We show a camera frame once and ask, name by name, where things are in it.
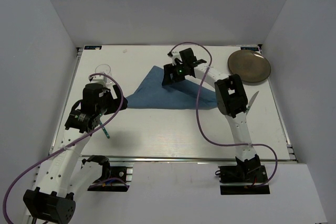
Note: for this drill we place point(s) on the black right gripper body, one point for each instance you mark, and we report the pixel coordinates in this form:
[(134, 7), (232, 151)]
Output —
[(179, 72)]

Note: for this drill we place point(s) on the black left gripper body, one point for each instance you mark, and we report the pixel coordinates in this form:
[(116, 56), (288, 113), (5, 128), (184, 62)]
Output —
[(108, 103)]

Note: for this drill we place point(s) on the blue cloth napkin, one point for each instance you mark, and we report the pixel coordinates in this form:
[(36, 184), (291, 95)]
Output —
[(150, 94)]

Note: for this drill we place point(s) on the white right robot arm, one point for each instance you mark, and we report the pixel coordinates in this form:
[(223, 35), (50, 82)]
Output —
[(231, 101)]

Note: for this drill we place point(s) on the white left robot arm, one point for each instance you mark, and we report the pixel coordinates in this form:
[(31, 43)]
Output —
[(54, 198)]

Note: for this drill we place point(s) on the clear drinking glass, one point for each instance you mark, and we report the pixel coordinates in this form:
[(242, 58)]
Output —
[(105, 69)]

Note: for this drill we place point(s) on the blue label sticker left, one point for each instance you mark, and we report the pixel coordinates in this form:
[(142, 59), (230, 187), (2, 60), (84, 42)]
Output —
[(92, 47)]

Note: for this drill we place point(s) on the dark round plate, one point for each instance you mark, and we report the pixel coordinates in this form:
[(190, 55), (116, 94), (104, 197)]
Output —
[(251, 66)]

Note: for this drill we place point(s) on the fork with green handle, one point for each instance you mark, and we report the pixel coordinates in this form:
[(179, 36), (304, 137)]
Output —
[(103, 127)]

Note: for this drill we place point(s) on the knife with green handle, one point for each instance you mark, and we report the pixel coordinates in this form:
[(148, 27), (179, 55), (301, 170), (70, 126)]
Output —
[(251, 101)]

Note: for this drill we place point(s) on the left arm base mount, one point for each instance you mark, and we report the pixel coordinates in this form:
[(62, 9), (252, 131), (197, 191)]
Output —
[(114, 177)]

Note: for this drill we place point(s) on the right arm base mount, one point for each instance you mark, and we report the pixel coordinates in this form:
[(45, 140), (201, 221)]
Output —
[(233, 182)]

